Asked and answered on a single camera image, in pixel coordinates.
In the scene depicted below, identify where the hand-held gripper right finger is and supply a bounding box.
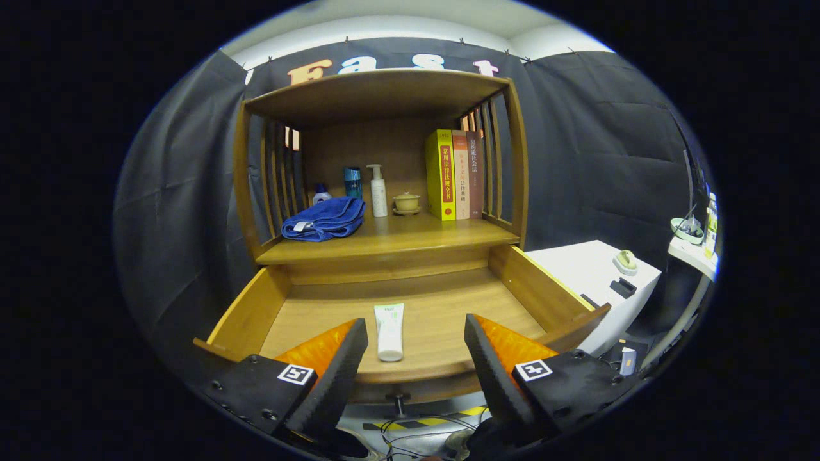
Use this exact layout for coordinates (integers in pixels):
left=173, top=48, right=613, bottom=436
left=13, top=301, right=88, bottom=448
left=464, top=314, right=641, bottom=442

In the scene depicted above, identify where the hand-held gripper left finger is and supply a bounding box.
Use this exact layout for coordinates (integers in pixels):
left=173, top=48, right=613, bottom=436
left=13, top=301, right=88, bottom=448
left=195, top=318, right=370, bottom=442

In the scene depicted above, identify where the white cream tube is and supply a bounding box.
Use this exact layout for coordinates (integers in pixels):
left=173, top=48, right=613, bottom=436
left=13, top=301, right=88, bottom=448
left=374, top=303, right=406, bottom=363

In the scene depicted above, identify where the wooden drawer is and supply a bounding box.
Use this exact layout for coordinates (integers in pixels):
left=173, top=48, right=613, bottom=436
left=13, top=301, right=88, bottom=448
left=193, top=245, right=611, bottom=417

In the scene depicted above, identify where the wooden countertop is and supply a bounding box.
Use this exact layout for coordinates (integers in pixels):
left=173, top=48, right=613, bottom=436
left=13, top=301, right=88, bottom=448
left=255, top=211, right=521, bottom=266

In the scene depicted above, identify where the wooden cabinet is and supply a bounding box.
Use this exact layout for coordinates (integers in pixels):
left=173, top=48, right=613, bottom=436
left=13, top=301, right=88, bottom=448
left=232, top=69, right=530, bottom=286

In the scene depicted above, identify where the yellow and black floor tape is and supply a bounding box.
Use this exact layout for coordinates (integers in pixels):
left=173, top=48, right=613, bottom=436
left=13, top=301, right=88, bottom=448
left=362, top=405, right=489, bottom=431

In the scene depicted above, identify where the white box table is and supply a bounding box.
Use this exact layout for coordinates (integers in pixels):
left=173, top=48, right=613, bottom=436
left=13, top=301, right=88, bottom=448
left=525, top=240, right=662, bottom=358

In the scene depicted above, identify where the blue folded towel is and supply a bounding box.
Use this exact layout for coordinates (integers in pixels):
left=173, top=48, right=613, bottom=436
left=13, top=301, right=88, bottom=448
left=281, top=197, right=366, bottom=243

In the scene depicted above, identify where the white pump bottle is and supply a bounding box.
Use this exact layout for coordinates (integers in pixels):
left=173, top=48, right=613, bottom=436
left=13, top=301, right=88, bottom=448
left=366, top=164, right=389, bottom=218

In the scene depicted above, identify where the brown book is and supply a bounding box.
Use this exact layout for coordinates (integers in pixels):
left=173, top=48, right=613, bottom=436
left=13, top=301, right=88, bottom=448
left=466, top=131, right=486, bottom=220

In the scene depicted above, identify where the orange and cream book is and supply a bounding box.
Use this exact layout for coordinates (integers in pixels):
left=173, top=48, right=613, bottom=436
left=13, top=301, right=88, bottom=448
left=452, top=130, right=471, bottom=220

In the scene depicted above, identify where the thick yellow book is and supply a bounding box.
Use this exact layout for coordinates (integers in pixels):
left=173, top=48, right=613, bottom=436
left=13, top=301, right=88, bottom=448
left=425, top=129, right=457, bottom=222

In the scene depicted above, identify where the white side table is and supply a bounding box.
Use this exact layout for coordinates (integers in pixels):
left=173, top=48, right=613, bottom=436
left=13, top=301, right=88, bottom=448
left=641, top=236, right=719, bottom=385

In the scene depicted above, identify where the white bowl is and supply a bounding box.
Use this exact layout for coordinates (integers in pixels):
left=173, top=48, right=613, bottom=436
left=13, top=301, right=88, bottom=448
left=670, top=216, right=704, bottom=245

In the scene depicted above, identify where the clear bottle with yellow drink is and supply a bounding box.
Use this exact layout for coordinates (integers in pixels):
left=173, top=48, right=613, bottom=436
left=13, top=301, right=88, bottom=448
left=703, top=192, right=718, bottom=257

